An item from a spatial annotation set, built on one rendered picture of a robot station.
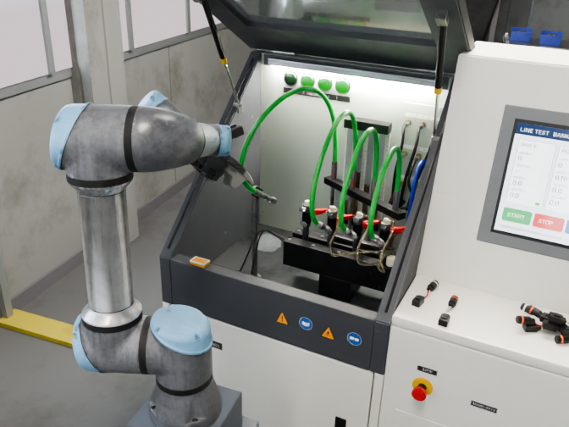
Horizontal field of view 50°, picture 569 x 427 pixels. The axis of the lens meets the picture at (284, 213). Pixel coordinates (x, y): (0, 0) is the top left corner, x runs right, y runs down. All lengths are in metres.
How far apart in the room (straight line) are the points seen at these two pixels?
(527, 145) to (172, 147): 0.91
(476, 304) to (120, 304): 0.88
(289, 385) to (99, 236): 0.85
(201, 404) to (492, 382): 0.69
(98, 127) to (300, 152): 1.10
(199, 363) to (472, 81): 0.95
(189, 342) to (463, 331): 0.66
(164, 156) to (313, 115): 1.01
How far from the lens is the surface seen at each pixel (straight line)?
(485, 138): 1.61
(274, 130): 2.08
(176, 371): 1.23
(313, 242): 1.80
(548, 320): 1.56
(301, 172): 2.08
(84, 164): 1.08
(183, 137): 1.07
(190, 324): 1.21
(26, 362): 3.07
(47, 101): 3.34
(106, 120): 1.06
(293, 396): 1.81
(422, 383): 1.60
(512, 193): 1.61
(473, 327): 1.53
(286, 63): 1.97
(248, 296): 1.68
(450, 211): 1.65
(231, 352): 1.83
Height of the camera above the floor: 1.84
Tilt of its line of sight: 26 degrees down
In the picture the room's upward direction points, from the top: 2 degrees clockwise
